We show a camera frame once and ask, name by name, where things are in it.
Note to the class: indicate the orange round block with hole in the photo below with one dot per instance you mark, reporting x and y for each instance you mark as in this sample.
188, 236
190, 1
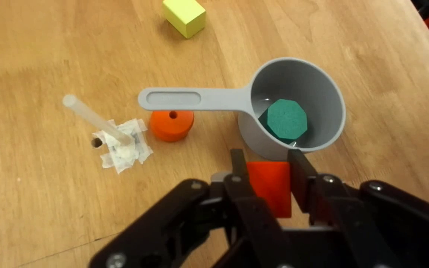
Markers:
172, 126

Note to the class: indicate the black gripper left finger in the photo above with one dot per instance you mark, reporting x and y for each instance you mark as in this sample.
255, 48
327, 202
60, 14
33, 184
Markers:
182, 220

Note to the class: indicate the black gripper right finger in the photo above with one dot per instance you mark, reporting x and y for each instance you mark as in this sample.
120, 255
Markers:
380, 225

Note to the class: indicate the green octagonal block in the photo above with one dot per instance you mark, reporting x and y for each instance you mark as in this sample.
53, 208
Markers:
285, 120

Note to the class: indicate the red-orange cube block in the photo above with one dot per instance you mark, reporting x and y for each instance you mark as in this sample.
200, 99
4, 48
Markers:
272, 182

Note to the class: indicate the yellow cube block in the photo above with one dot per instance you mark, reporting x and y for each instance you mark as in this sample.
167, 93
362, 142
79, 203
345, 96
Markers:
188, 17

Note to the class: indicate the grey plastic pot with handle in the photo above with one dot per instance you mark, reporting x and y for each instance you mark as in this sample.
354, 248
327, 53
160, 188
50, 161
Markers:
281, 78

